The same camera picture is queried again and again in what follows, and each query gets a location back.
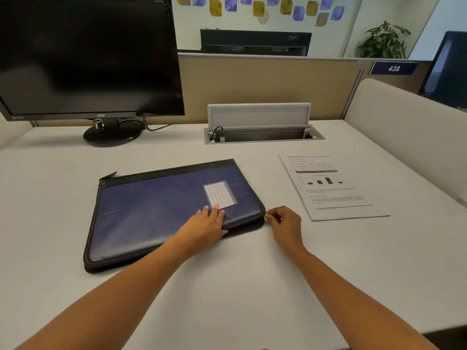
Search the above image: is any person's left hand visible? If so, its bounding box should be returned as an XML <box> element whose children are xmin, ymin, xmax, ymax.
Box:
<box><xmin>174</xmin><ymin>204</ymin><xmax>229</xmax><ymax>258</ymax></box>

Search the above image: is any person's right hand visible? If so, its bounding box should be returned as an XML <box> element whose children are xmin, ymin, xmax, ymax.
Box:
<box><xmin>264</xmin><ymin>206</ymin><xmax>306</xmax><ymax>254</ymax></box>

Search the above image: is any blue zip document folder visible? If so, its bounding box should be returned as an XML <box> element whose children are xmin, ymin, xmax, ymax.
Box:
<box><xmin>83</xmin><ymin>159</ymin><xmax>266</xmax><ymax>274</ymax></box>

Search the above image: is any person's left forearm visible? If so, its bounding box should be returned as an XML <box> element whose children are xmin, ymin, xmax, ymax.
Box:
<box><xmin>15</xmin><ymin>238</ymin><xmax>194</xmax><ymax>350</ymax></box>

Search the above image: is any person's right forearm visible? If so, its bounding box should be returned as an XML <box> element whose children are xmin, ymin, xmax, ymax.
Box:
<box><xmin>287</xmin><ymin>246</ymin><xmax>438</xmax><ymax>350</ymax></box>

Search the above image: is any printed paper document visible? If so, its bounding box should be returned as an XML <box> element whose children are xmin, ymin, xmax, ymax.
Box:
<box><xmin>278</xmin><ymin>153</ymin><xmax>391</xmax><ymax>222</ymax></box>

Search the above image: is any black round monitor stand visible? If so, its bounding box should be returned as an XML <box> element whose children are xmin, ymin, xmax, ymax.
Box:
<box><xmin>83</xmin><ymin>118</ymin><xmax>143</xmax><ymax>147</ymax></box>

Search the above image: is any beige desk partition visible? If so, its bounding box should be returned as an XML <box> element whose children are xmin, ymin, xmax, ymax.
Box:
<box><xmin>35</xmin><ymin>52</ymin><xmax>433</xmax><ymax>128</ymax></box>

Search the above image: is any white side partition panel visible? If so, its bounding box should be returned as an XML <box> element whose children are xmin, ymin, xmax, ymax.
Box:
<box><xmin>344</xmin><ymin>78</ymin><xmax>467</xmax><ymax>205</ymax></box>

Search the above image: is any black wide monitor back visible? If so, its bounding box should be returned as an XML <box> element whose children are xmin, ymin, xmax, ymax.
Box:
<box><xmin>200</xmin><ymin>29</ymin><xmax>312</xmax><ymax>57</ymax></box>

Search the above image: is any blue number sign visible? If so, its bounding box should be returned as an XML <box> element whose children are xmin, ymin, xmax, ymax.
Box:
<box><xmin>369</xmin><ymin>61</ymin><xmax>420</xmax><ymax>76</ymax></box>

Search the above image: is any black computer monitor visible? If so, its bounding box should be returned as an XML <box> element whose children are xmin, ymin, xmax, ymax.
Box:
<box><xmin>0</xmin><ymin>0</ymin><xmax>185</xmax><ymax>122</ymax></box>

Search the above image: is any green potted plant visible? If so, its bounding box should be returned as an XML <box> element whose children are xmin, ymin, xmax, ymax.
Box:
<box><xmin>356</xmin><ymin>20</ymin><xmax>412</xmax><ymax>59</ymax></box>

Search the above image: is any dark monitor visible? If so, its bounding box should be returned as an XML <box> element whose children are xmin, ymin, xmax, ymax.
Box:
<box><xmin>418</xmin><ymin>31</ymin><xmax>467</xmax><ymax>109</ymax></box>

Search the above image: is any black monitor cable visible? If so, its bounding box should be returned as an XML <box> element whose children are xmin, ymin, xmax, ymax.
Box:
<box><xmin>124</xmin><ymin>118</ymin><xmax>174</xmax><ymax>132</ymax></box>

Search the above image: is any grey desk cable tray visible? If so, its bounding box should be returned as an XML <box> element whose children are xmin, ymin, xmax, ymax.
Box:
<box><xmin>204</xmin><ymin>103</ymin><xmax>325</xmax><ymax>145</ymax></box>

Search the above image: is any group of coloured wall notes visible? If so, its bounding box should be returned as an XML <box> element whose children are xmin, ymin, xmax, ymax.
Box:
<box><xmin>177</xmin><ymin>0</ymin><xmax>346</xmax><ymax>27</ymax></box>

